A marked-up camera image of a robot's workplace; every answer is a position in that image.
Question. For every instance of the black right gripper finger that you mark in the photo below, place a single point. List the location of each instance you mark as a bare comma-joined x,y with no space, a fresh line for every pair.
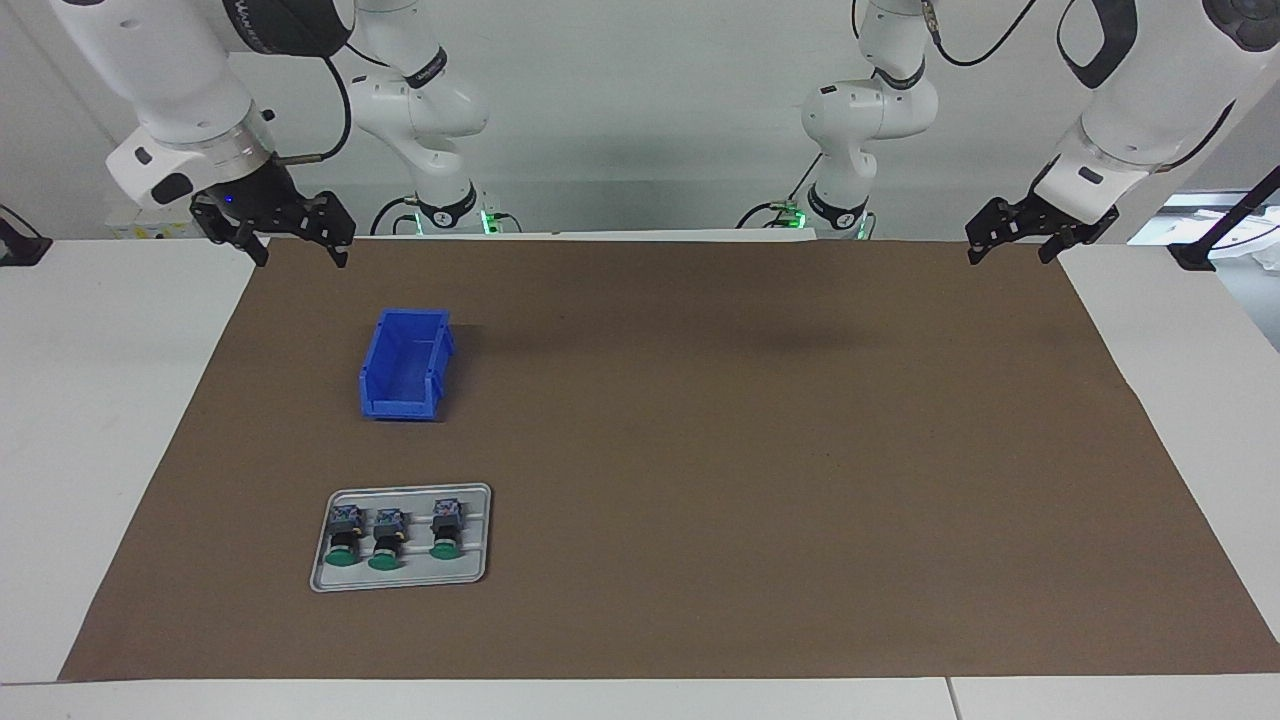
215,228
330,220

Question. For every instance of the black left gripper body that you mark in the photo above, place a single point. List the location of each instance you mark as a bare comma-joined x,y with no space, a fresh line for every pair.
1050,215

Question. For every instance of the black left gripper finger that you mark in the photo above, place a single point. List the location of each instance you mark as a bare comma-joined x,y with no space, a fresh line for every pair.
1065,240
995,222

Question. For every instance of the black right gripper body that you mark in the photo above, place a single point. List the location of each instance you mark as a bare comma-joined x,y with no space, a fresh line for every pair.
255,195

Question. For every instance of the green push button switch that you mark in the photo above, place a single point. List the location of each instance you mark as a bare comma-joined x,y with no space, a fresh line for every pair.
345,528
446,525
387,535

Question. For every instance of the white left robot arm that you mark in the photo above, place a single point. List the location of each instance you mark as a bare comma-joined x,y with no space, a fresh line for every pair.
1150,110

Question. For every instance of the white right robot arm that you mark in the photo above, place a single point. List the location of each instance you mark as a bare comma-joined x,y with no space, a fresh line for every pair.
170,60

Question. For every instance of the white cardboard box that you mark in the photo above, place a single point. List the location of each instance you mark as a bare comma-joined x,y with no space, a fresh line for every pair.
150,228

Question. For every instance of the black clamp stand with rod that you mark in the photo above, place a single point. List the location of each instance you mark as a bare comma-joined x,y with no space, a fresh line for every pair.
1190,258

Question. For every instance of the blue plastic bin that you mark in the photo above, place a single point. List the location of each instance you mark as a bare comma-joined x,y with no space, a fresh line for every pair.
400,405

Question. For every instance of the grey metal tray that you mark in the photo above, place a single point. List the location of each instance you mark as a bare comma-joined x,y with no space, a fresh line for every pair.
470,570

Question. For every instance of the brown table mat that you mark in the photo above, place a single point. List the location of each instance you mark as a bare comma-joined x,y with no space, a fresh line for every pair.
700,500

